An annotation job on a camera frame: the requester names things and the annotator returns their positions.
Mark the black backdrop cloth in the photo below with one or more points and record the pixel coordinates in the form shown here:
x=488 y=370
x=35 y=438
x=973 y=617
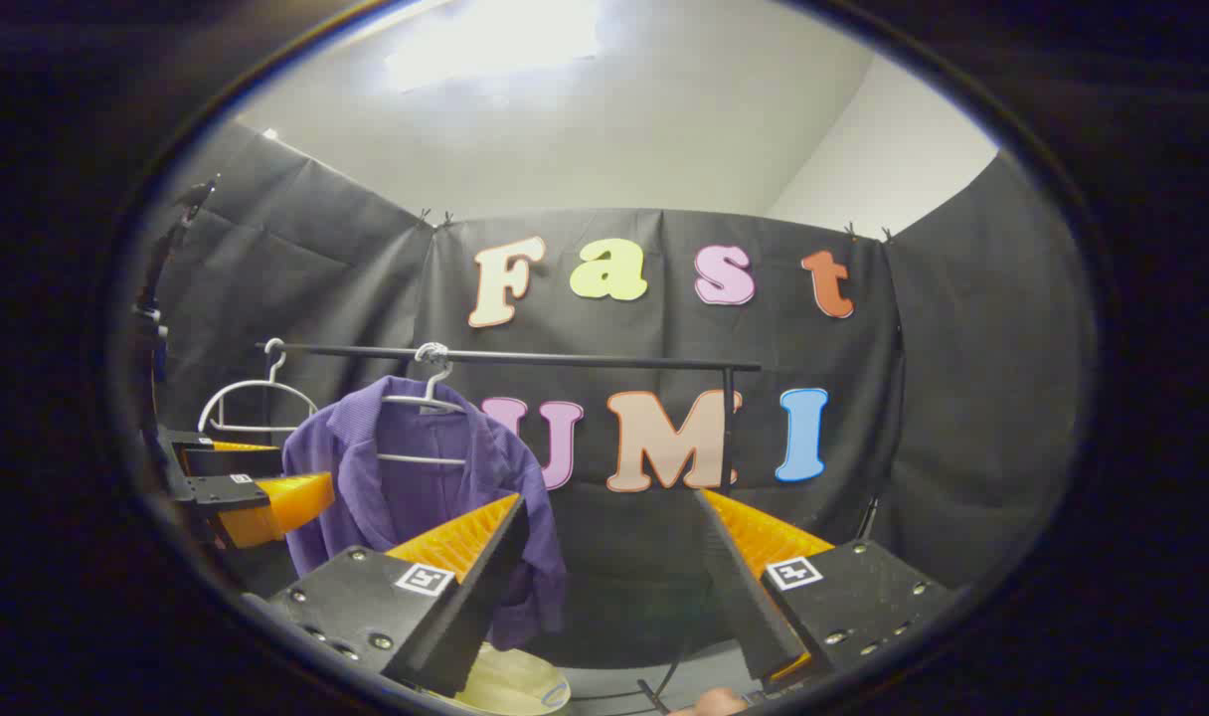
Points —
x=316 y=278

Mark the purple knit garment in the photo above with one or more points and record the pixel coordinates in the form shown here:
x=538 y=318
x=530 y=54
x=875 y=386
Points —
x=366 y=477

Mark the cream laundry hamper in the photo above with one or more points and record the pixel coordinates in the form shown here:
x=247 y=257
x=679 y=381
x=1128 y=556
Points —
x=510 y=686

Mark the black clothes rail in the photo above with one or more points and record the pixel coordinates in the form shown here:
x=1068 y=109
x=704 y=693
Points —
x=585 y=358

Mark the white clothes hanger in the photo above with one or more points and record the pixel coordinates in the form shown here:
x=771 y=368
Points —
x=421 y=401
x=257 y=382

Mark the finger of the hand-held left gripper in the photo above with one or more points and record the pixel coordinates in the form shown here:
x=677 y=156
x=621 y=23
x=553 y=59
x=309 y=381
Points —
x=222 y=457
x=229 y=491

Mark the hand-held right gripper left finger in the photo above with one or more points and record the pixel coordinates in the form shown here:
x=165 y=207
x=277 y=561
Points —
x=465 y=607

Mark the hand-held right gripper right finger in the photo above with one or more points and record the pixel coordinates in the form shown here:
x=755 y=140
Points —
x=749 y=607

